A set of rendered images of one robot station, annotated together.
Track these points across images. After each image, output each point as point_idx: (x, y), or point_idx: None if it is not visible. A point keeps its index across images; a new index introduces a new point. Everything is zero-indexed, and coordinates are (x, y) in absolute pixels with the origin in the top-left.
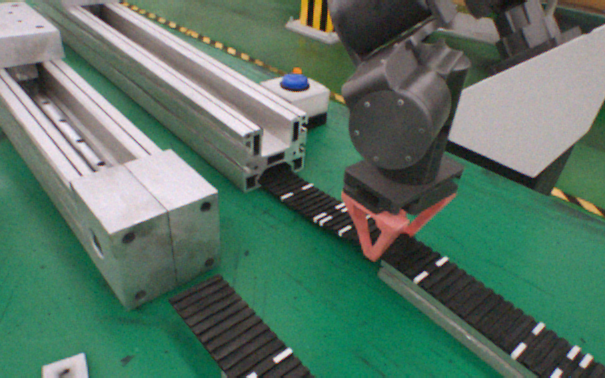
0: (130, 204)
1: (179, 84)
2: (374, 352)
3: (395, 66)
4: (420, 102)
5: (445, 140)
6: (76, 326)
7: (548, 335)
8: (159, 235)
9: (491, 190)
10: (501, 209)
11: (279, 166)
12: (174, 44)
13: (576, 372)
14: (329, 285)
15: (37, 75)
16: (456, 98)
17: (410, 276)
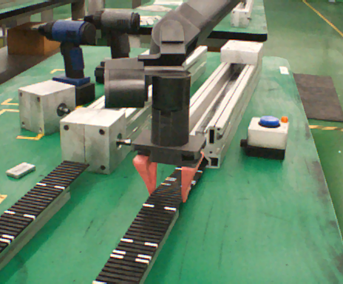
0: (78, 117)
1: (192, 99)
2: (99, 222)
3: (117, 63)
4: (107, 75)
5: (168, 120)
6: (46, 162)
7: (148, 248)
8: (78, 134)
9: (310, 228)
10: (292, 237)
11: (204, 160)
12: (233, 86)
13: (128, 258)
14: (130, 201)
15: None
16: (166, 94)
17: (145, 203)
